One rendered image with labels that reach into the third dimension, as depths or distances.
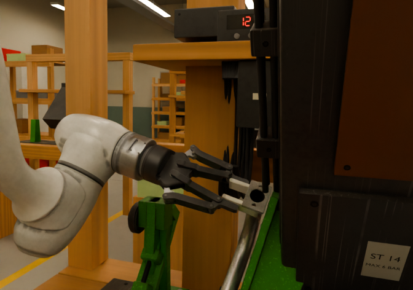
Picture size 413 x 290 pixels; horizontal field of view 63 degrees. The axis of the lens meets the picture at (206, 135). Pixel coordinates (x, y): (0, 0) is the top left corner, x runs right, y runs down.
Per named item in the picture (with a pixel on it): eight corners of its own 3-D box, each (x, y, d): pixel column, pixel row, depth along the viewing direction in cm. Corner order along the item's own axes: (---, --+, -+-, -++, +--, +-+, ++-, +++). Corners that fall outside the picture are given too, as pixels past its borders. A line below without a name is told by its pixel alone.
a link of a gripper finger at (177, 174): (173, 167, 64) (168, 172, 64) (222, 196, 60) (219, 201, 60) (175, 177, 68) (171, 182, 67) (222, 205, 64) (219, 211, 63)
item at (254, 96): (314, 131, 71) (318, 58, 69) (235, 127, 76) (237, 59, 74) (313, 127, 82) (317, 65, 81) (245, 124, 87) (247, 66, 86)
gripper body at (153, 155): (134, 168, 62) (178, 185, 60) (156, 134, 67) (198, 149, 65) (141, 187, 68) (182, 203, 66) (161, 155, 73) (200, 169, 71)
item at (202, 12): (233, 35, 78) (234, 4, 77) (173, 38, 82) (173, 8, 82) (239, 41, 85) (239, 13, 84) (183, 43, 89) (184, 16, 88)
